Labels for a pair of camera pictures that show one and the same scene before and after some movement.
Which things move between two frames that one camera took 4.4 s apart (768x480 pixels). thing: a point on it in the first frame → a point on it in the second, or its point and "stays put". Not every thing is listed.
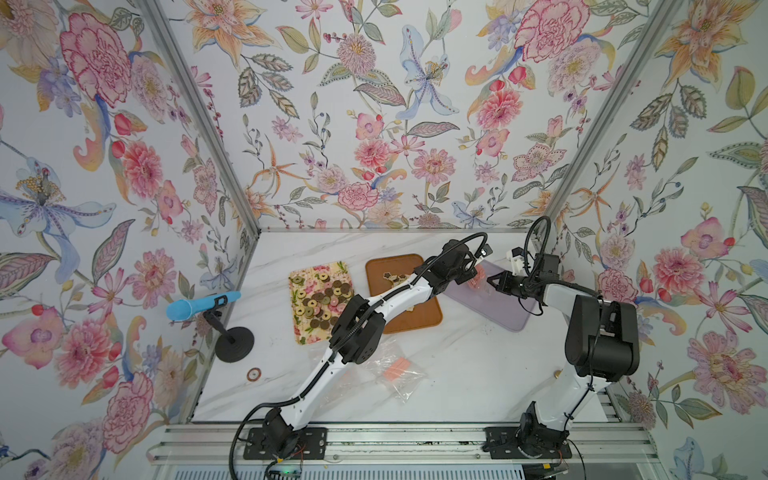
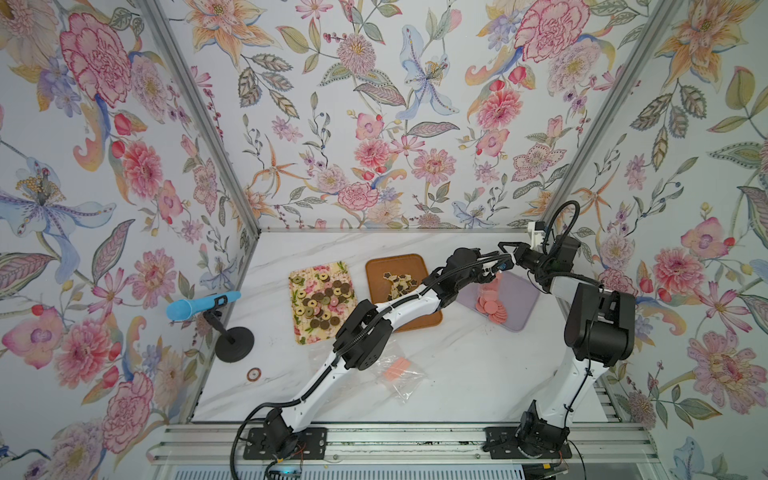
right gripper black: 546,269 → 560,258
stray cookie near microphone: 254,374 stays put
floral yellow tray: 317,296 stays put
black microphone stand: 236,343 stays put
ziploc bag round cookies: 346,390 → 319,354
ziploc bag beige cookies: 397,370 stays put
